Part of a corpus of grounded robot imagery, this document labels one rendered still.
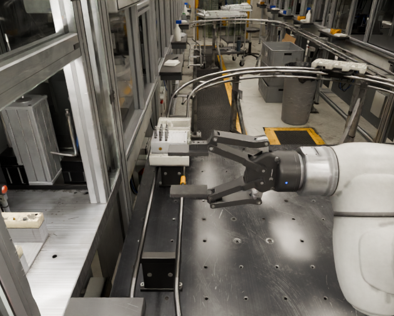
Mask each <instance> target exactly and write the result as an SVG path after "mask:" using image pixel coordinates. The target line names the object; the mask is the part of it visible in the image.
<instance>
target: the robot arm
mask: <svg viewBox="0 0 394 316"><path fill-rule="evenodd" d="M225 144H229V145H236V146H241V147H248V148H255V149H258V150H260V152H258V153H257V154H254V155H253V154H250V153H248V152H242V151H240V150H237V149H235V148H232V147H229V146H228V145H225ZM269 144H270V143H269V140H268V138H267V136H266V135H257V136H250V135H243V134H235V133H231V132H223V131H219V130H213V131H212V132H211V136H210V137H209V138H208V139H207V140H198V141H197V140H192V141H190V142H189V144H170V145H169V146H168V156H209V151H210V152H213V153H215V154H218V155H221V156H222V157H226V158H228V159H230V160H233V161H236V162H238V163H241V164H242V165H243V166H245V168H246V169H245V171H244V175H242V176H240V177H239V178H238V179H234V180H232V181H229V182H226V183H223V184H221V185H218V186H215V187H212V188H210V189H207V185H171V188H170V197H171V198H190V199H205V200H207V203H209V204H210V208H212V209H215V208H224V207H229V206H238V205H243V204H256V205H261V204H262V199H261V198H262V195H263V193H264V192H266V191H270V190H272V191H276V192H297V194H299V195H300V196H329V197H330V200H331V203H332V207H333V215H334V224H333V253H334V263H335V268H336V274H337V277H338V281H339V285H340V288H341V291H342V292H343V295H344V296H345V299H346V300H347V301H348V302H349V303H350V304H351V305H352V306H353V307H354V308H355V309H356V310H358V311H359V312H361V313H363V314H366V315H369V316H392V315H394V145H389V144H379V143H371V142H351V143H344V144H340V145H336V146H331V147H327V146H321V147H298V148H297V149H296V150H277V151H275V152H273V151H271V150H269V147H268V146H269ZM245 182H246V183H245ZM252 188H254V189H256V191H255V190H252V192H250V191H246V190H249V189H252ZM239 191H246V192H239ZM235 192H237V193H235Z"/></svg>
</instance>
